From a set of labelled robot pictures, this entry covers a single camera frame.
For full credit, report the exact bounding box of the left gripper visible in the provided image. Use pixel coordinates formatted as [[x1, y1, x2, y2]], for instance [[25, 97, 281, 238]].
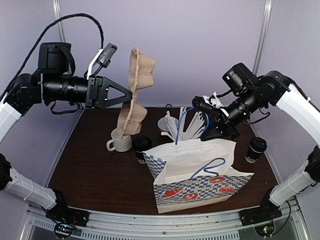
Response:
[[42, 73, 135, 109]]

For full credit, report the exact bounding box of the white cup of straws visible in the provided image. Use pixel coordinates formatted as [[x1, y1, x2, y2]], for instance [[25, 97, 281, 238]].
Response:
[[160, 106, 209, 144]]

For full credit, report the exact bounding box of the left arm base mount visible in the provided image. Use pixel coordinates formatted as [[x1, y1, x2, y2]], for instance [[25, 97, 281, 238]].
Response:
[[42, 207, 90, 240]]

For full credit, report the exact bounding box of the black plastic cup lid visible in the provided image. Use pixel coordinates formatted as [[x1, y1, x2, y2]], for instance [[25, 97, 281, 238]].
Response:
[[249, 137, 267, 153], [132, 135, 153, 152]]

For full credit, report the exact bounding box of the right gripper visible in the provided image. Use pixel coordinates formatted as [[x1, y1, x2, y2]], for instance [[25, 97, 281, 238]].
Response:
[[201, 86, 263, 141]]

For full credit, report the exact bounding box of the checkered paper takeout bag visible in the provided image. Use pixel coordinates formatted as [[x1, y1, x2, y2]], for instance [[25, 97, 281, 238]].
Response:
[[142, 137, 254, 214]]

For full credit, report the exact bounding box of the white ceramic bowl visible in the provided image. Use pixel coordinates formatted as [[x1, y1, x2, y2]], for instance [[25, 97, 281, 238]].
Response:
[[157, 116, 179, 132]]

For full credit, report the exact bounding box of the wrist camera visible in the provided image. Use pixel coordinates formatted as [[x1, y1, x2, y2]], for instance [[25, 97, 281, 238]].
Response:
[[37, 42, 76, 76], [222, 62, 259, 97]]

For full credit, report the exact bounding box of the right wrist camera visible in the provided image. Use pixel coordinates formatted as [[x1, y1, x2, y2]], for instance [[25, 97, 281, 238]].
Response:
[[222, 62, 259, 97]]

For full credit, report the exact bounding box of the aluminium front rail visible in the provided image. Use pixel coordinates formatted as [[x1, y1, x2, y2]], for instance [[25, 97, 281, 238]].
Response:
[[23, 197, 307, 240]]

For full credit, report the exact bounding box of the right aluminium corner post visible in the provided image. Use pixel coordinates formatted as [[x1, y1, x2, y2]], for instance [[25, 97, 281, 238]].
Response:
[[252, 0, 273, 75]]

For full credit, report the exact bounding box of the black paper coffee cup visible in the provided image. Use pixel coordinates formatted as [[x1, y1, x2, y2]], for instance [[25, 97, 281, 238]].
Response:
[[132, 135, 153, 164], [245, 137, 267, 164]]

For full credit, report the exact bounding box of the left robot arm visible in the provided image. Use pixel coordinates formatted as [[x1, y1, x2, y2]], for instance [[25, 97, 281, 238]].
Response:
[[0, 39, 133, 222]]

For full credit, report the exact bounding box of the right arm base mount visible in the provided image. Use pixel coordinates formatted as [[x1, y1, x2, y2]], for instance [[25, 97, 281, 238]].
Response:
[[238, 206, 282, 238]]

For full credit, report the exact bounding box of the cream ribbed ceramic mug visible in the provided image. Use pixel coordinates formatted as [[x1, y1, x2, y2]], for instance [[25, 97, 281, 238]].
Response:
[[106, 128, 132, 153]]

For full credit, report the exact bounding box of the brown pulp cup carrier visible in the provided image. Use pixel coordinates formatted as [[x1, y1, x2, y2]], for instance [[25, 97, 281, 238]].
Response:
[[116, 47, 156, 138]]

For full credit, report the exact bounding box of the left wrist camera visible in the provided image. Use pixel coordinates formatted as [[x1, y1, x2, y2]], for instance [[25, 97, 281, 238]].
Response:
[[37, 42, 76, 76]]

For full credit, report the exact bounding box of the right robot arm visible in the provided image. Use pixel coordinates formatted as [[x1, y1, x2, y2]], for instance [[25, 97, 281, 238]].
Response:
[[192, 68, 320, 221]]

